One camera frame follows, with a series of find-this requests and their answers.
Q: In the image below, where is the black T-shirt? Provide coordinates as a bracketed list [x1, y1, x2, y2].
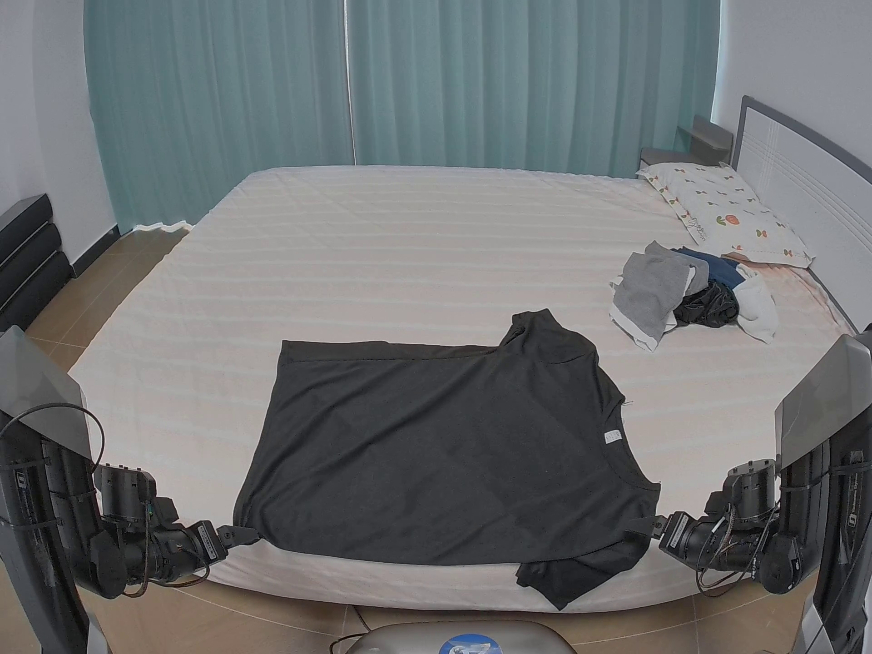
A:
[233, 308, 663, 611]

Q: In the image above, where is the white printed pillow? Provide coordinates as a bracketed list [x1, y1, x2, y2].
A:
[635, 161, 815, 269]

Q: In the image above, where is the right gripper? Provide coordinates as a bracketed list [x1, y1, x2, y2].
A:
[640, 511, 727, 569]

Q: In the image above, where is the black chest of drawers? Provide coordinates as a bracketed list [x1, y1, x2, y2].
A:
[0, 193, 72, 332]

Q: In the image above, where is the blue-green curtain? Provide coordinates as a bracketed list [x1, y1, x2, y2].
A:
[344, 0, 723, 178]
[83, 0, 357, 230]

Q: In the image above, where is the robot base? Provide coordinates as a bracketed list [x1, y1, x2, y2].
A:
[347, 620, 573, 654]

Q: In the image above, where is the pile of clothes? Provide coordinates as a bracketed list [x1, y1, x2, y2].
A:
[608, 241, 779, 354]

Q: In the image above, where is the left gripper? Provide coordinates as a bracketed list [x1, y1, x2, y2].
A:
[158, 520, 261, 579]

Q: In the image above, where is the bed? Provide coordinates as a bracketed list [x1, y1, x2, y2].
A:
[67, 94, 872, 614]

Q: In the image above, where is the dark grey bedside table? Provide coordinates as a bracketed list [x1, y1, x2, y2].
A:
[639, 114, 735, 170]

